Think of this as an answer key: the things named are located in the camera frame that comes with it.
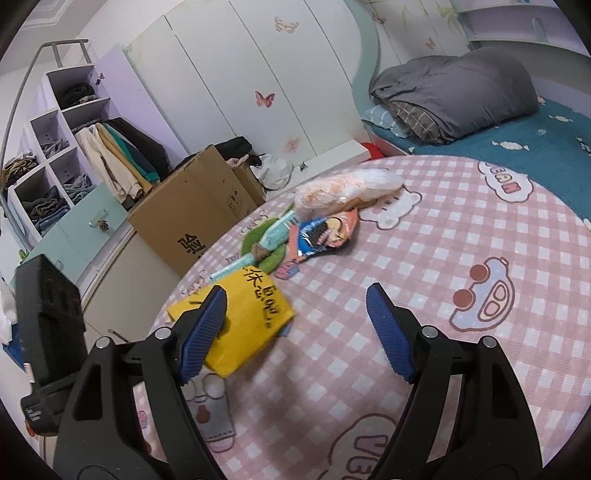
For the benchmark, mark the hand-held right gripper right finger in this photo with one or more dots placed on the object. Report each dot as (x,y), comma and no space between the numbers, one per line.
(388,332)

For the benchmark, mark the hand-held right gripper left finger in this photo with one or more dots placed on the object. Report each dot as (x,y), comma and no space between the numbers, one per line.
(203,332)

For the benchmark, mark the yellow paper bag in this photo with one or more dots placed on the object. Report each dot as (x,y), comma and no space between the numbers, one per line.
(249,318)

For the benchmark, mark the blue bag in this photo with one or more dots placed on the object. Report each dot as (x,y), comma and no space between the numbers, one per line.
(9,346)

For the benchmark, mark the pink checkered blanket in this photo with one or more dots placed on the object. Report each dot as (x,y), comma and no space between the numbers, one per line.
(415,258)

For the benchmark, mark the white low cabinet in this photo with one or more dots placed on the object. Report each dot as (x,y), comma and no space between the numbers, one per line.
(129,286)

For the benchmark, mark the light teal drawer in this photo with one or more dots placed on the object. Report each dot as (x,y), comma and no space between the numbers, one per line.
(78,230)

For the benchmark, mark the green round cloth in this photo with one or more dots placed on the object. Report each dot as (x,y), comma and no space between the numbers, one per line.
(274,256)

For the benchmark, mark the large brown cardboard box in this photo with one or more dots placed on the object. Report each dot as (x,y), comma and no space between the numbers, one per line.
(194,217)

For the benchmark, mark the colourful cartoon snack packet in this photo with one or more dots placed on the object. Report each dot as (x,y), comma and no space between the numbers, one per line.
(318,235)

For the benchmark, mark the teal long wrapper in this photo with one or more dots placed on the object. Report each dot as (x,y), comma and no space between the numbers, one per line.
(272,235)

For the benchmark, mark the orange tinted plastic bag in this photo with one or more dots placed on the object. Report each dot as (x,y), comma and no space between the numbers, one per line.
(341,187)

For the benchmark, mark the olive striped clothes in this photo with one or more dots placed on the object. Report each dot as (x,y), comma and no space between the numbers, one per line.
(18,168)

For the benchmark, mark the cream jacket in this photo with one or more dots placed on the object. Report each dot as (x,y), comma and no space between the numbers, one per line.
(104,166)

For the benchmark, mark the pink cloth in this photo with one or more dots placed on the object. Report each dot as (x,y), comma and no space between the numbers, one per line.
(238,162)

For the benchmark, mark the white plastic bag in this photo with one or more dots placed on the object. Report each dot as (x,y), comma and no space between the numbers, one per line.
(272,173)

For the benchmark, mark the yellow garment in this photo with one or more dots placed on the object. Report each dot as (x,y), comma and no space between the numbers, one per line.
(124,161)

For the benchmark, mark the red object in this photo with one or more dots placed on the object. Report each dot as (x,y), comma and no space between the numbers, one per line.
(371,150)

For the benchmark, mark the black cloth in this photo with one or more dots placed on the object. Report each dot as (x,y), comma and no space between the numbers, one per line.
(235,147)

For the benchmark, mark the lilac open shelf unit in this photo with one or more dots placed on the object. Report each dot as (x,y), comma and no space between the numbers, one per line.
(55,134)

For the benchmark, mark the teal green garment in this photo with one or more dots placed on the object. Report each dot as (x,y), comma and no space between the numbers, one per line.
(136,154)

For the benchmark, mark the black coat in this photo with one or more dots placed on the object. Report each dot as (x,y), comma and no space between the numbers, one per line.
(150,147)

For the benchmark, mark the faded pink butterfly sticker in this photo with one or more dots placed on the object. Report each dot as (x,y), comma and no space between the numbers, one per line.
(292,144)

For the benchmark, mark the teal plaid pillow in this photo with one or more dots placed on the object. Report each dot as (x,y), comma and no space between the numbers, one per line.
(381,117)

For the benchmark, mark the folded black clothes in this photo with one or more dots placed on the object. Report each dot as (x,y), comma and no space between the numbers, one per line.
(76,94)

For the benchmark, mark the teal bedsheet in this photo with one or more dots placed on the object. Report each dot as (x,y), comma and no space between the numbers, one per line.
(531,147)

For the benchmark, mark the grey quilt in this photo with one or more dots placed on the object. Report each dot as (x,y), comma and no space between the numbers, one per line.
(461,87)

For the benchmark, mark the teal curved headboard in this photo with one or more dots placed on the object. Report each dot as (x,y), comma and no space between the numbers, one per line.
(367,60)

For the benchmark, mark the white wardrobe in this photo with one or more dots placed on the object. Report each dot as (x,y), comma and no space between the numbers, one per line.
(258,60)

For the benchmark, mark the grey metal rail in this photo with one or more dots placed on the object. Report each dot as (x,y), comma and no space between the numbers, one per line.
(27,87)

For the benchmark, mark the lilac wall shelf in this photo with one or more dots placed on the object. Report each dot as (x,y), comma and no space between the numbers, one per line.
(521,23)

